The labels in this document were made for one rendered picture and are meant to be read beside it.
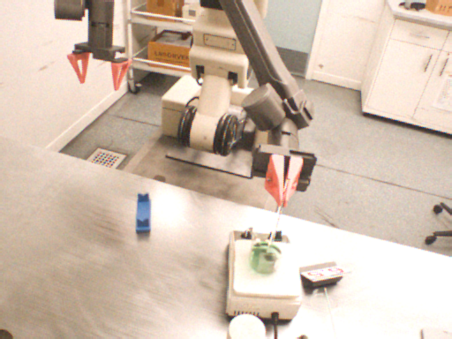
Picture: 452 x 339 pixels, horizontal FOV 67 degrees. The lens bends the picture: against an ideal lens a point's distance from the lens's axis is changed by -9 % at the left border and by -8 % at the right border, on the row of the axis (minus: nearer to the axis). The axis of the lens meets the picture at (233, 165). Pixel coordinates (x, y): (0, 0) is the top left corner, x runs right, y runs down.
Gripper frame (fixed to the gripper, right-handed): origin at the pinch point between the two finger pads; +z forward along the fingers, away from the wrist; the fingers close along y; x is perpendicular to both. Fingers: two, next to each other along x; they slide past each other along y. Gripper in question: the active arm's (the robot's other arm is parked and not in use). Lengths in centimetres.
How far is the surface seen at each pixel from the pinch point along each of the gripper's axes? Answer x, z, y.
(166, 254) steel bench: 26.0, -6.7, -19.4
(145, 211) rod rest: 25.0, -17.0, -27.0
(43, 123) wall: 77, -120, -122
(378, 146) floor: 100, -189, 92
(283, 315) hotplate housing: 23.5, 5.0, 5.1
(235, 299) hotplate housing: 19.5, 5.6, -4.3
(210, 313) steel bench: 26.0, 5.3, -8.2
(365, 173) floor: 100, -151, 75
